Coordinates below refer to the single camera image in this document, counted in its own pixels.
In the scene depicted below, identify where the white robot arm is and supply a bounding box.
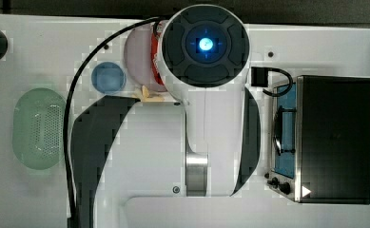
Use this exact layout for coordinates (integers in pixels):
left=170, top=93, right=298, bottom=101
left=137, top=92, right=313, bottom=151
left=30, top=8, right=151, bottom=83
left=156, top=4, right=258, bottom=197

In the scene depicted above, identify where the peeled toy banana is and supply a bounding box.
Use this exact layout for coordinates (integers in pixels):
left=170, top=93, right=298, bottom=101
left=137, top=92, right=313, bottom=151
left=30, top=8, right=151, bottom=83
left=132, top=85, right=165, bottom=103

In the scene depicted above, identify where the grey round plate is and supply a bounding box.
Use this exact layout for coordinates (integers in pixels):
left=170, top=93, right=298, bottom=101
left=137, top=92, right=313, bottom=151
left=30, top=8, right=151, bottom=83
left=124, top=24, right=166, bottom=92

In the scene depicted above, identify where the red plush ketchup bottle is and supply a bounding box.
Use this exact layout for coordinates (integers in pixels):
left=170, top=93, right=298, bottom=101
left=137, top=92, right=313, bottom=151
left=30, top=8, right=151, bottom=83
left=150, top=31, right=164, bottom=86

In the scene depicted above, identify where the blue bowl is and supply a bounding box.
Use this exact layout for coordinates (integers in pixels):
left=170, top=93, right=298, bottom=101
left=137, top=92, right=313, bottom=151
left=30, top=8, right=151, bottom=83
left=91, top=62, right=127, bottom=95

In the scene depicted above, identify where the green perforated colander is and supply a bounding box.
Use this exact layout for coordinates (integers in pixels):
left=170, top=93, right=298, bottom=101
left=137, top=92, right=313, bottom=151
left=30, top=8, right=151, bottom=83
left=12, top=88, right=66, bottom=170

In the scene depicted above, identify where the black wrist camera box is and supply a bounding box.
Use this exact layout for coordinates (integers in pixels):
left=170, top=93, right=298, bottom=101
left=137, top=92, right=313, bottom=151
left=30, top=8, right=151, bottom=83
left=251, top=66, right=268, bottom=87

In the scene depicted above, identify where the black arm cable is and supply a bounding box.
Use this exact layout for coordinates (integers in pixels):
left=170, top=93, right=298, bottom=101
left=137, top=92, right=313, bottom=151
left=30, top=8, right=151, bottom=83
left=62, top=16, right=165, bottom=228

